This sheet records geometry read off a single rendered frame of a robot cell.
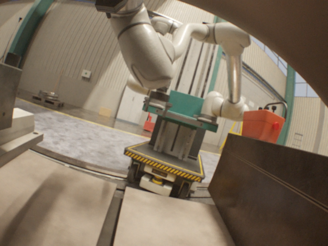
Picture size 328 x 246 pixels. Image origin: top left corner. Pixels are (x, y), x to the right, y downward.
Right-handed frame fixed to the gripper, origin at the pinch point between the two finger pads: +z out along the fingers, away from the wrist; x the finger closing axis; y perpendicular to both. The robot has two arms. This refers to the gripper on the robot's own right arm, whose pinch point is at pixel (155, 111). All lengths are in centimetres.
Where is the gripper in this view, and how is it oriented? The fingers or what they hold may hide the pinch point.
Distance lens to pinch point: 96.2
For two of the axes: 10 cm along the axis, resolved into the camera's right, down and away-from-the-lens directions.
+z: -2.9, 9.6, 0.3
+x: -9.3, -2.9, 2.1
